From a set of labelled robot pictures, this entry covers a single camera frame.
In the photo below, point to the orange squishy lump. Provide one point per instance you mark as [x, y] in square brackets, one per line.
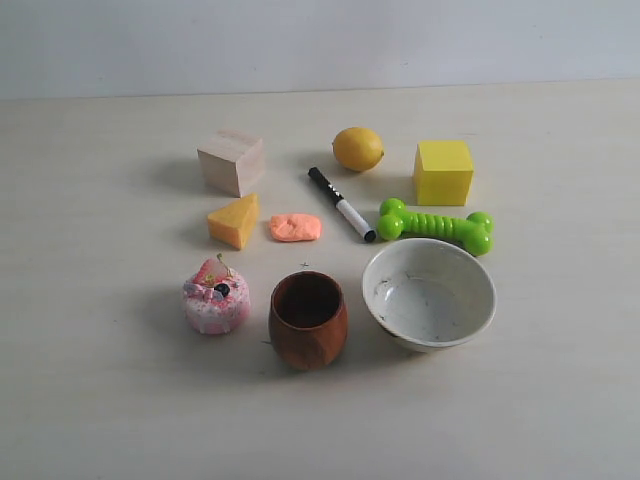
[295, 227]

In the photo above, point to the black white marker pen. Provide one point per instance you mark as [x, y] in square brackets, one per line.
[350, 214]

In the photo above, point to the brown wooden cup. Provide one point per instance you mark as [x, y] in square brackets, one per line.
[308, 320]

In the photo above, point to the orange cheese wedge toy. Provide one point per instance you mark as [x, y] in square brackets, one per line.
[234, 223]

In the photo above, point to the yellow lemon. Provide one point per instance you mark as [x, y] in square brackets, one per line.
[358, 149]

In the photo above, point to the light wooden cube block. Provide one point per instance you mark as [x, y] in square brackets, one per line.
[232, 161]

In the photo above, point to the pink toy cake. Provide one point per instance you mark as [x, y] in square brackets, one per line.
[216, 299]

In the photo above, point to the white ceramic bowl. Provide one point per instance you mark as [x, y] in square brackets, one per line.
[427, 294]

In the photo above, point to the yellow cube block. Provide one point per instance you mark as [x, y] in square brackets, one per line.
[443, 172]

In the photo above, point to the green bone toy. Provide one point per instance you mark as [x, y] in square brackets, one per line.
[473, 233]

